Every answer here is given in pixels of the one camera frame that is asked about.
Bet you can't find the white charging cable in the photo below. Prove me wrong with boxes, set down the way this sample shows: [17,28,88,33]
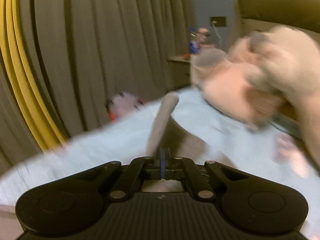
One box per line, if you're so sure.
[211,21,224,48]

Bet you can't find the dark wooden nightstand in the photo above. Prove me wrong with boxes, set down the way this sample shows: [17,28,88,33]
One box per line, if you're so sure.
[168,54,191,90]

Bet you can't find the plastic bottle blue cap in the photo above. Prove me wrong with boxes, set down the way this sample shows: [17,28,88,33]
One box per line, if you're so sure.
[189,28,199,54]

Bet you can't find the pink plush toy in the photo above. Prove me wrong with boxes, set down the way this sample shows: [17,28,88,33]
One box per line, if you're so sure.
[190,25,319,165]

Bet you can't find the grey curtain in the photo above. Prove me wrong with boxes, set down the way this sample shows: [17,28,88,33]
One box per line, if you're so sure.
[1,0,194,173]

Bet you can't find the yellow curtain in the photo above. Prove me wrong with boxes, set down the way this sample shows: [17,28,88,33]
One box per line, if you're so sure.
[1,0,66,151]

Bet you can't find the grey sweatpants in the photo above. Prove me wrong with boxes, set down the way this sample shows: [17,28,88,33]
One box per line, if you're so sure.
[146,91,235,170]

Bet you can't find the olive padded headboard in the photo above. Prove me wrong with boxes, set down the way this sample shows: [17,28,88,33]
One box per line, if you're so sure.
[230,0,319,42]

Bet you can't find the light blue patterned bedsheet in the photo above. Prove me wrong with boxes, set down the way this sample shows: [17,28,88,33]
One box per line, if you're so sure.
[1,88,319,237]

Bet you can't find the black wall socket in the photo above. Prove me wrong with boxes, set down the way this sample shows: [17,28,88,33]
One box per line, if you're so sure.
[210,16,227,27]

